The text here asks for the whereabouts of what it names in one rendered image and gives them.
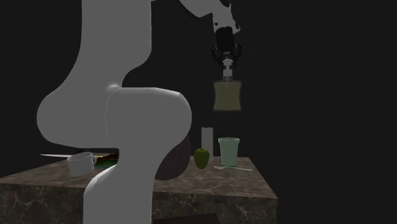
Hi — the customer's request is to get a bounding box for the white mug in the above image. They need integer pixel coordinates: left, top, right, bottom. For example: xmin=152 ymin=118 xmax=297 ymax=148
xmin=67 ymin=151 xmax=98 ymax=178

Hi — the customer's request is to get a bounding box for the white tall cylinder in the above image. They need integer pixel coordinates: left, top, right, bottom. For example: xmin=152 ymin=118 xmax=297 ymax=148
xmin=201 ymin=127 xmax=214 ymax=162

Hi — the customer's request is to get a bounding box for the dark brown round object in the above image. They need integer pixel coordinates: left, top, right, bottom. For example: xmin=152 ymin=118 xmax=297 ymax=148
xmin=155 ymin=134 xmax=192 ymax=181

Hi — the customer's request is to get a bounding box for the brown marble counter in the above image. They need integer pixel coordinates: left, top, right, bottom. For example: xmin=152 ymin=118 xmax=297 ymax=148
xmin=0 ymin=156 xmax=279 ymax=224

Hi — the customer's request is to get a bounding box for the white spoon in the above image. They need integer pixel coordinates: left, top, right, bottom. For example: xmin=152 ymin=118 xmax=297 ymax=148
xmin=212 ymin=165 xmax=254 ymax=172

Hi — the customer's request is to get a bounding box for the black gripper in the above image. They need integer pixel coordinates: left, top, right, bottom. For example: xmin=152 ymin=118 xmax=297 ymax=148
xmin=211 ymin=26 xmax=243 ymax=67

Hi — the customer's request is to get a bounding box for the green apple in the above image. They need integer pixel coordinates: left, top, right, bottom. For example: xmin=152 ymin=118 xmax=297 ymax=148
xmin=193 ymin=148 xmax=211 ymax=171

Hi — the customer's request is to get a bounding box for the olive pump dispenser bottle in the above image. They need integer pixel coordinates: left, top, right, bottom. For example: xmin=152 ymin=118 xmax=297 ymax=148
xmin=212 ymin=57 xmax=242 ymax=112

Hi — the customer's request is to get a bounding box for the green patterned plate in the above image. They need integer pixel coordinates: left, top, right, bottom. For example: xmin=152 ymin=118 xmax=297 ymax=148
xmin=94 ymin=153 xmax=120 ymax=170

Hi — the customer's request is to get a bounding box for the pale green cup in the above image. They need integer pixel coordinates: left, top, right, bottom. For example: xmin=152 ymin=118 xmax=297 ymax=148
xmin=218 ymin=137 xmax=241 ymax=167

